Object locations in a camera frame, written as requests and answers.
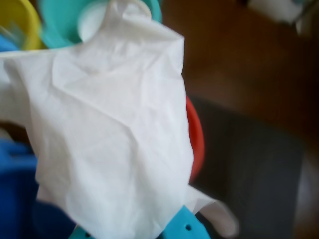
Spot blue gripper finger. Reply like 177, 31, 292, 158
159, 204, 209, 239
66, 224, 96, 239

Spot white paper tissue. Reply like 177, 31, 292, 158
4, 0, 240, 239

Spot blue plastic mug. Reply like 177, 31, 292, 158
0, 138, 77, 239

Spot grey table mat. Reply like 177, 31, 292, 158
188, 96, 306, 239

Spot blue crumpled gloves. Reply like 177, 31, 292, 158
0, 33, 21, 52

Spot teal plastic mug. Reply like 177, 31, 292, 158
39, 0, 164, 49

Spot yellow plastic mug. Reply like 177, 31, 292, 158
0, 0, 44, 51

